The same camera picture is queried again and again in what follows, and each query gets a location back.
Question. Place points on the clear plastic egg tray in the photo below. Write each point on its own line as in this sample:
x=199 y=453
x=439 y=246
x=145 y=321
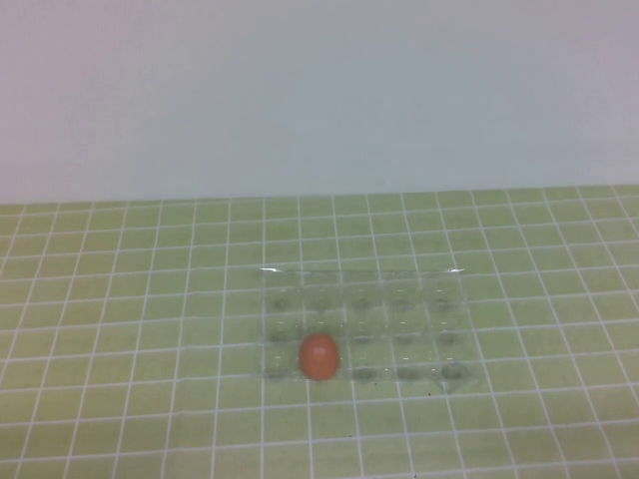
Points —
x=399 y=319

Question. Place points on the brown egg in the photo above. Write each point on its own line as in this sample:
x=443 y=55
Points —
x=319 y=356

